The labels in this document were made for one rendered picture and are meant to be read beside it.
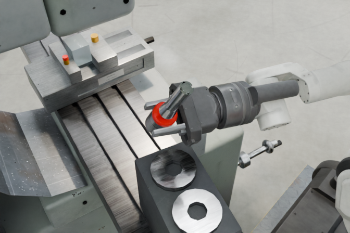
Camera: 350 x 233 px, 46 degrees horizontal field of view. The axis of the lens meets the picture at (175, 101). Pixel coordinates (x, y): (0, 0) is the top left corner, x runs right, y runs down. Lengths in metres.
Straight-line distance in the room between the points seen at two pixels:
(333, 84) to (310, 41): 2.17
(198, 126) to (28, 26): 0.35
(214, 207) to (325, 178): 0.82
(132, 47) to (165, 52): 1.56
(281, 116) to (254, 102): 0.07
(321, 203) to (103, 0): 1.01
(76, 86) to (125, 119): 0.16
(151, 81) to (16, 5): 0.69
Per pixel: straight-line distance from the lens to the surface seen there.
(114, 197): 1.01
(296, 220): 1.45
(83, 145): 1.11
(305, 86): 0.88
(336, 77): 0.89
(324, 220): 1.47
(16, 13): 0.77
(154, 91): 1.32
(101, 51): 1.19
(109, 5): 0.85
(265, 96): 0.79
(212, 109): 0.78
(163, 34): 2.96
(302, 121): 2.49
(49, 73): 1.21
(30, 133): 1.24
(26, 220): 1.27
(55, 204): 1.13
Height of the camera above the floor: 1.84
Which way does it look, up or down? 48 degrees down
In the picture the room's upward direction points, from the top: straight up
